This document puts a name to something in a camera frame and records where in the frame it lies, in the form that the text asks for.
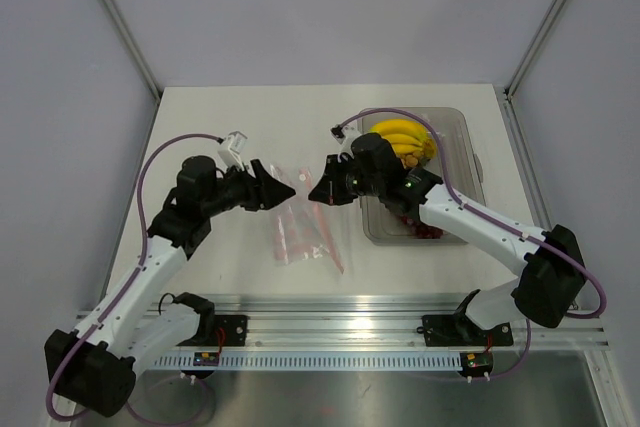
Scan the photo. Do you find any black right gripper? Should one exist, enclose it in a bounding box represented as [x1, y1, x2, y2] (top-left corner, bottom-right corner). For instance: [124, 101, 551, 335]
[311, 154, 385, 206]

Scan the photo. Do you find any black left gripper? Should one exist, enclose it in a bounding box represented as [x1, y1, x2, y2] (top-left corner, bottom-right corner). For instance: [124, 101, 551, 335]
[202, 159, 295, 217]

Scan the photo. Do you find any clear red-dotted zip bag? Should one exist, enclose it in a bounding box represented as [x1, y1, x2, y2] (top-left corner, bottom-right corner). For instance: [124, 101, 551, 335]
[269, 164, 345, 274]

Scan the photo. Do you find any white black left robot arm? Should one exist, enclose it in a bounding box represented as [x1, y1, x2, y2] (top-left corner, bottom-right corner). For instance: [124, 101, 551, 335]
[44, 156, 296, 422]

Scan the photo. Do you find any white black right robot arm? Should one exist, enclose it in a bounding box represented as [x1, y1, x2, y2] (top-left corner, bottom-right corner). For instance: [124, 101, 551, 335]
[308, 133, 586, 346]

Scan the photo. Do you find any brown longan bunch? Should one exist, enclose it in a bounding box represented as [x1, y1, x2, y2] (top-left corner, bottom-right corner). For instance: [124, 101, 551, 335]
[398, 154, 430, 169]

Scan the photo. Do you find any yellow banana bunch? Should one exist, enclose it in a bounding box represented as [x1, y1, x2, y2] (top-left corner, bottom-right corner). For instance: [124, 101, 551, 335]
[370, 119, 438, 160]

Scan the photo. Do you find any red grape bunch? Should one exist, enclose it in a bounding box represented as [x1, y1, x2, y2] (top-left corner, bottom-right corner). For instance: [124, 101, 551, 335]
[399, 216, 444, 240]

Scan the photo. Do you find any clear grey plastic bin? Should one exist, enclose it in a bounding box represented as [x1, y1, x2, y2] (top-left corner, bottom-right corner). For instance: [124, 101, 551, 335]
[356, 106, 491, 247]

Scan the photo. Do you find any left small circuit board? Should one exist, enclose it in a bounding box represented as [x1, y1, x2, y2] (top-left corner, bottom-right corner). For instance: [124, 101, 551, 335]
[193, 352, 220, 367]

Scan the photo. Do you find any small circuit board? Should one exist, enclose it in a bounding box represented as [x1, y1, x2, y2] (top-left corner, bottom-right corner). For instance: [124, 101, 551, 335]
[461, 352, 494, 376]
[193, 352, 220, 367]

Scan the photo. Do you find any right small circuit board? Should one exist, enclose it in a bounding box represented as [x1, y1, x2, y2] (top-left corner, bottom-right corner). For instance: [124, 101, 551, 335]
[461, 352, 494, 376]

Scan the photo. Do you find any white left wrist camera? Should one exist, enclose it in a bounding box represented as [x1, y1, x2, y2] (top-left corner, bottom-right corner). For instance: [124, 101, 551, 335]
[217, 131, 247, 171]

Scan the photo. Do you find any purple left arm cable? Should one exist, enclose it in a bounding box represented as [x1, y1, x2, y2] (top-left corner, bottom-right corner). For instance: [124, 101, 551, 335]
[44, 132, 226, 421]

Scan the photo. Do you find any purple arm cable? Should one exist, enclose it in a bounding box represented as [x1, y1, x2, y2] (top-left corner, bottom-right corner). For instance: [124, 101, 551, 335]
[44, 132, 226, 421]
[332, 106, 607, 383]

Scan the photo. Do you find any aluminium mounting rail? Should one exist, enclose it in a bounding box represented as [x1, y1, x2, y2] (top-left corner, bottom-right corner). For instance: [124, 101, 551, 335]
[145, 296, 609, 376]

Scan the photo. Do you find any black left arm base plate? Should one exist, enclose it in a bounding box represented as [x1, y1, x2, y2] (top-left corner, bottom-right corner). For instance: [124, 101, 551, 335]
[177, 314, 249, 347]

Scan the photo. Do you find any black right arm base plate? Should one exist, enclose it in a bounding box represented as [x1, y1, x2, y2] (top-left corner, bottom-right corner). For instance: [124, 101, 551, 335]
[416, 314, 514, 348]

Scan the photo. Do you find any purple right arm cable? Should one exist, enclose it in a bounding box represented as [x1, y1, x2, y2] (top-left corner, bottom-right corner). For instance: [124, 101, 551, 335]
[332, 106, 607, 383]

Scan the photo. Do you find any left aluminium frame post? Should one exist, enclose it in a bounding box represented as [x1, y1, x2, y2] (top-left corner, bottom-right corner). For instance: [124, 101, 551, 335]
[97, 0, 163, 105]

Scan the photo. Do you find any aluminium frame post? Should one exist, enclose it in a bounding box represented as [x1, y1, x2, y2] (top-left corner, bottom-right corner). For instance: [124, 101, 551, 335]
[504, 0, 570, 103]
[97, 0, 163, 105]

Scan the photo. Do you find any right aluminium frame post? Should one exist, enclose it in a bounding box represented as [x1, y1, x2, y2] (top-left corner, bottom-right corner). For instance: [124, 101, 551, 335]
[504, 0, 570, 103]

